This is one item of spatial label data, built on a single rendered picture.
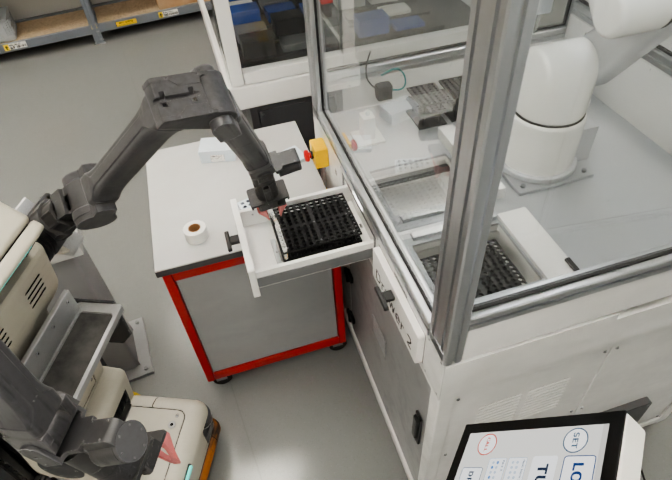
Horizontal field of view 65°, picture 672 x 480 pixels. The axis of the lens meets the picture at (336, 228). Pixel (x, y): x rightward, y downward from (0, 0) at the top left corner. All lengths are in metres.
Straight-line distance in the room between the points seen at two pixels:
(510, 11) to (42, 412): 0.75
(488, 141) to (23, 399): 0.67
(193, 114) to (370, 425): 1.52
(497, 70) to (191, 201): 1.34
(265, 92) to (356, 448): 1.38
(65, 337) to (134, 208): 1.96
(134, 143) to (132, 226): 2.10
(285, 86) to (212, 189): 0.54
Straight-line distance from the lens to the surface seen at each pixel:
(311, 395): 2.17
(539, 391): 1.51
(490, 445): 0.99
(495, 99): 0.69
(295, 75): 2.13
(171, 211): 1.82
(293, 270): 1.39
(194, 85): 0.87
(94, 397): 1.40
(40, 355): 1.16
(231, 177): 1.89
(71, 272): 1.96
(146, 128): 0.89
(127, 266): 2.81
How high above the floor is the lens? 1.92
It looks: 45 degrees down
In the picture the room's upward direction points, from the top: 4 degrees counter-clockwise
